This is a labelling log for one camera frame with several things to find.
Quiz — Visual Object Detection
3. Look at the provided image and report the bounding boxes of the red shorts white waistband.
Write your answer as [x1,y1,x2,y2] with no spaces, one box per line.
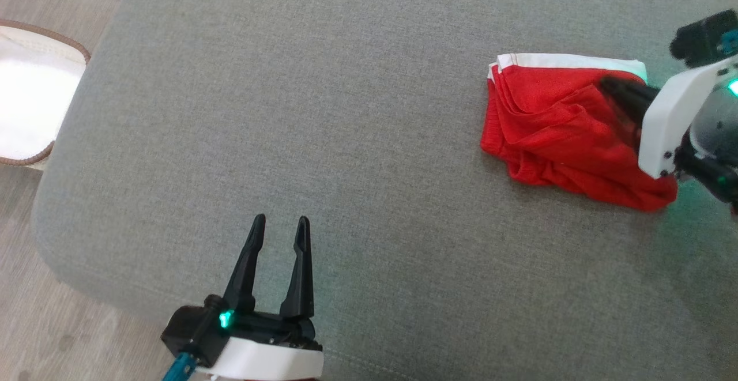
[480,52,679,213]

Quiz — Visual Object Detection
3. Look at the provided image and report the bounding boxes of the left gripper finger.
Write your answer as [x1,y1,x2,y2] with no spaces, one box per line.
[281,216,315,320]
[222,214,268,316]

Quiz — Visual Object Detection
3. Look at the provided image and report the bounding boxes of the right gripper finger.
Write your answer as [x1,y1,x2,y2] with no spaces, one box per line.
[600,76,661,112]
[614,107,645,143]

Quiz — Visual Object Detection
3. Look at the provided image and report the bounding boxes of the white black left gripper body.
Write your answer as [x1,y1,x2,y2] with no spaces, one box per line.
[196,306,325,381]

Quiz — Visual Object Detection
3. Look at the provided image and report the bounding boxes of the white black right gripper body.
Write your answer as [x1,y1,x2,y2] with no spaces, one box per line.
[638,55,738,180]

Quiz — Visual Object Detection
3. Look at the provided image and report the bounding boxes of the white laundry basket brown rim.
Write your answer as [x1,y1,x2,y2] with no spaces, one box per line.
[0,19,92,171]

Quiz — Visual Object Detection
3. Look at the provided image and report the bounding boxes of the grey fabric sofa seat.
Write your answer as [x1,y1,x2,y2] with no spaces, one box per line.
[32,0,738,381]

